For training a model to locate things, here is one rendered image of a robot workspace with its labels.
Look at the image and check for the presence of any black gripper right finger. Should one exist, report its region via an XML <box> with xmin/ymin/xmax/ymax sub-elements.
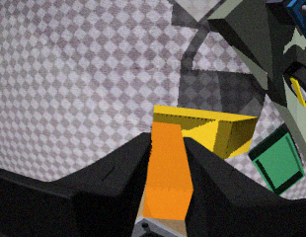
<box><xmin>184</xmin><ymin>135</ymin><xmax>306</xmax><ymax>237</ymax></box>

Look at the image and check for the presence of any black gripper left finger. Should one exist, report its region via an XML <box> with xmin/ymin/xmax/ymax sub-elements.
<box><xmin>0</xmin><ymin>131</ymin><xmax>152</xmax><ymax>237</ymax></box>

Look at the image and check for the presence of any green tray floor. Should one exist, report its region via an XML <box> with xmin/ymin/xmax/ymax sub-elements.
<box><xmin>256</xmin><ymin>137</ymin><xmax>300</xmax><ymax>191</ymax></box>

